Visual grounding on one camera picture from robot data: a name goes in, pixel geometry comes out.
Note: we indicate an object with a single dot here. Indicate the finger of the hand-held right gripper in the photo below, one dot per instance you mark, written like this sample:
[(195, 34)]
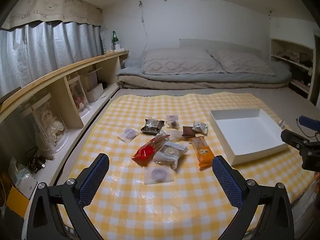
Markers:
[(310, 122), (292, 137)]

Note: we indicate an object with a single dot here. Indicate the beige printed valance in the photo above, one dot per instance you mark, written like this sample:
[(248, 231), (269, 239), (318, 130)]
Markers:
[(50, 7)]

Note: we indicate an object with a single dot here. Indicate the grey curtain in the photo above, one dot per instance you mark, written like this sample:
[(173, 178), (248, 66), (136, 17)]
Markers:
[(37, 50)]

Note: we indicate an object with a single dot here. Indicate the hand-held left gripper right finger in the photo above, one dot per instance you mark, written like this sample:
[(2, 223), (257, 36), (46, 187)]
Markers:
[(227, 182)]

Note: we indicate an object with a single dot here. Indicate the doll in glass dome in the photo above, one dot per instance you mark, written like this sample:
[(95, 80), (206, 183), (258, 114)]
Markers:
[(47, 127)]

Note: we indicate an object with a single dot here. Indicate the brown snack packet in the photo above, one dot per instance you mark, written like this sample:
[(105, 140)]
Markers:
[(187, 131)]

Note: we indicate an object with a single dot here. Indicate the brown cardboard box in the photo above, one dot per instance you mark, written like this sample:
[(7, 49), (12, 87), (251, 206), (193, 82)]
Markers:
[(91, 77)]

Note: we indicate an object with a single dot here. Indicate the grey blanket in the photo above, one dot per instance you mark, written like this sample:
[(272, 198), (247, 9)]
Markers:
[(200, 77)]

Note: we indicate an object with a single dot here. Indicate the green glass bottle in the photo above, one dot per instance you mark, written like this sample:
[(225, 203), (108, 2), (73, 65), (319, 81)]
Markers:
[(115, 41)]

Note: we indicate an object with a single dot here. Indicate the beige quilted pillow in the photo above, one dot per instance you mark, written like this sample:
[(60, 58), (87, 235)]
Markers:
[(242, 62), (180, 61)]

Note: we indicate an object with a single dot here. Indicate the white recessed shelf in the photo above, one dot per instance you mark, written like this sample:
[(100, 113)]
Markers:
[(310, 55)]

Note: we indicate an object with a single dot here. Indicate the yellow checked mat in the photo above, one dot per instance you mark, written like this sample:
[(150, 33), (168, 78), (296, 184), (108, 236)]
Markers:
[(150, 205)]

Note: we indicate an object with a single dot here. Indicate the yellow box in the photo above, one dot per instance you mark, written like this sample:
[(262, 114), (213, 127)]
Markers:
[(16, 201)]

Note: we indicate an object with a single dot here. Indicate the dark silver snack packet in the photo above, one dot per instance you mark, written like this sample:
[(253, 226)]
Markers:
[(152, 126)]

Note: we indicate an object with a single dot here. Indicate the person's right hand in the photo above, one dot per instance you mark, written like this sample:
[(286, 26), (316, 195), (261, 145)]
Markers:
[(317, 177)]

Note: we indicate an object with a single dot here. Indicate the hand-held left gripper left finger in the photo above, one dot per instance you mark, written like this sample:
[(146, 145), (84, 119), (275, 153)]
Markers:
[(95, 177)]

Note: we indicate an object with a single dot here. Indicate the silver clear packet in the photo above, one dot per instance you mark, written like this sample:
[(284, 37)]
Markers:
[(170, 152)]

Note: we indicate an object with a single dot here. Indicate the clear white snack packet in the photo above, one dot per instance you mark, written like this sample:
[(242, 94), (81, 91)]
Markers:
[(175, 135)]

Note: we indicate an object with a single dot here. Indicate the tissue pack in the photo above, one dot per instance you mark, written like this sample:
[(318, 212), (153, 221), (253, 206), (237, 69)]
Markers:
[(22, 180)]

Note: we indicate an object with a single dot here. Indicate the white standing panel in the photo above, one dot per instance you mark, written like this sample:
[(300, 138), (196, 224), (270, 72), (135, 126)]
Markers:
[(106, 42)]

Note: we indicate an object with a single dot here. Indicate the white box on shelf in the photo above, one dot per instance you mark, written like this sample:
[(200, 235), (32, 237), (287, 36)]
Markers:
[(96, 92)]

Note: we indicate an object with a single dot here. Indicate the white cardboard box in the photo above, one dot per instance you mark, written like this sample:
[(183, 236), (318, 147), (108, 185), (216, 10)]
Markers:
[(250, 135)]

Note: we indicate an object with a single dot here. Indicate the framed dried flowers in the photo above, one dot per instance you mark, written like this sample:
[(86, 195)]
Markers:
[(78, 96)]

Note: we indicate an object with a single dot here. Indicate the long wooden shelf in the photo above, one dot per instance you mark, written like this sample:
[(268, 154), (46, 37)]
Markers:
[(62, 70)]

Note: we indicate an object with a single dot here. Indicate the orange snack packet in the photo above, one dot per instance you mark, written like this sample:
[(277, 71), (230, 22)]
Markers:
[(203, 155)]

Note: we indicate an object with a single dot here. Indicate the red snack packet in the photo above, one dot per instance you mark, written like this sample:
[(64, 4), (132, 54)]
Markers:
[(147, 151)]

